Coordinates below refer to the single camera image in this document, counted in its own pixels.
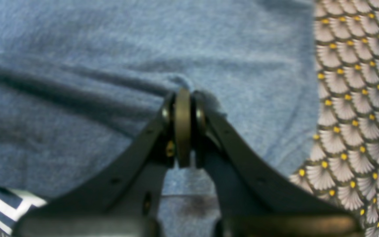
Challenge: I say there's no blue T-shirt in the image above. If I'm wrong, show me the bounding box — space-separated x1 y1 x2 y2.
0 0 319 236

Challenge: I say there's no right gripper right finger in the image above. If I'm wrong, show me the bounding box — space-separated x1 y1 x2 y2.
191 92 364 237

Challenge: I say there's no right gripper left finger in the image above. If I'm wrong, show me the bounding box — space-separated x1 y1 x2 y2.
12 89 191 237

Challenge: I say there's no fan-patterned tablecloth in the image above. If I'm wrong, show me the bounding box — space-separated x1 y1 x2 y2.
290 0 379 237

